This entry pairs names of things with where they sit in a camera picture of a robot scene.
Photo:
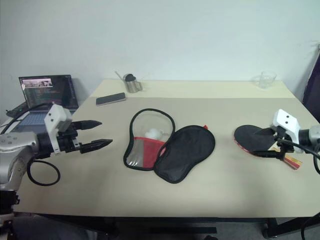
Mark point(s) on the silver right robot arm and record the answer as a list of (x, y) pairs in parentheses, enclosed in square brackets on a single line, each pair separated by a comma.
[(311, 135)]

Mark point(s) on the open laptop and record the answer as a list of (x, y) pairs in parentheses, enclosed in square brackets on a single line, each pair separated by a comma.
[(45, 92)]

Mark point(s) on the white fluffy pompom charm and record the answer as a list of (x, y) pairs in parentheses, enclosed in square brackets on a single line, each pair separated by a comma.
[(153, 133)]

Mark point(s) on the black rounded lid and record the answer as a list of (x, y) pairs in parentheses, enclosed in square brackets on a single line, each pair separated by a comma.
[(130, 77)]

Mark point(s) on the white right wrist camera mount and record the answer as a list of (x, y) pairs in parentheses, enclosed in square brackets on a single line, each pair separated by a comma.
[(286, 122)]

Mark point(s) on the black red paddle case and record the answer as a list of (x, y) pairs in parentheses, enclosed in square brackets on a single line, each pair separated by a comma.
[(185, 152)]

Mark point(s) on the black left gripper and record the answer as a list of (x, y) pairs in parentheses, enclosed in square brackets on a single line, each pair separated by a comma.
[(68, 142)]

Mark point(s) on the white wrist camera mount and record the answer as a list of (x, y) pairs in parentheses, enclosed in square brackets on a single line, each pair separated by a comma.
[(286, 122), (56, 116)]

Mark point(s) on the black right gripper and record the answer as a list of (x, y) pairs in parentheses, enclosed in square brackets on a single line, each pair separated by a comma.
[(282, 136)]

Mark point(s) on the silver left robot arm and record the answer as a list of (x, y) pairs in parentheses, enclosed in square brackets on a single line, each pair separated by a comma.
[(15, 142)]

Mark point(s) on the black smartphone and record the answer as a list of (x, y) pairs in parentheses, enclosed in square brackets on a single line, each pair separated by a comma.
[(111, 99)]

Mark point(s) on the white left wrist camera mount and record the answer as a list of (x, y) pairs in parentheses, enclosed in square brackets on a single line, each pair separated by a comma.
[(56, 116)]

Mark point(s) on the stainless steel cup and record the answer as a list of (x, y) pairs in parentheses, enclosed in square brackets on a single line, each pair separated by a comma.
[(133, 86)]

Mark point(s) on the dark framed board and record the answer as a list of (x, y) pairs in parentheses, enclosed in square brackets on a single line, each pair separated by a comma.
[(312, 87)]

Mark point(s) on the black power strip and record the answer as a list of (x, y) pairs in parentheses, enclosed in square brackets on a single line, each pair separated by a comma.
[(16, 108)]

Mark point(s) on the black table frame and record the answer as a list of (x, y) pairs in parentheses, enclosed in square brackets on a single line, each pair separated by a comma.
[(271, 225)]

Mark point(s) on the table tennis paddle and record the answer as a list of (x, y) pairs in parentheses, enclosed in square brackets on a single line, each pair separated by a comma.
[(247, 137)]

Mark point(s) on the clear glass cup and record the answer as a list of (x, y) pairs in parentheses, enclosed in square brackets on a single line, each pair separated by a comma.
[(266, 80)]

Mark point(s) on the thin white stick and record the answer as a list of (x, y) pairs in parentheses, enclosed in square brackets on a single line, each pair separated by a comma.
[(120, 75)]

